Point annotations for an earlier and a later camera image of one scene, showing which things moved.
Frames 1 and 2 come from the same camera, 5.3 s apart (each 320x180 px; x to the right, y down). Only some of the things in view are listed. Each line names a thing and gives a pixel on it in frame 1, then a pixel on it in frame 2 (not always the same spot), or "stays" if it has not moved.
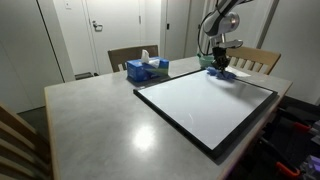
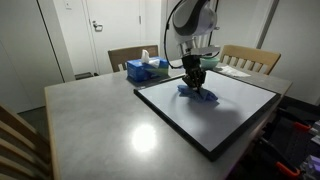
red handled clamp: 301,127 stays
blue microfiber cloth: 221,75 to 199,93
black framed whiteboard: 209,112 stays
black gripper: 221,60 to 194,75
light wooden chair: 252,59 stays
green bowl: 205,60 stays
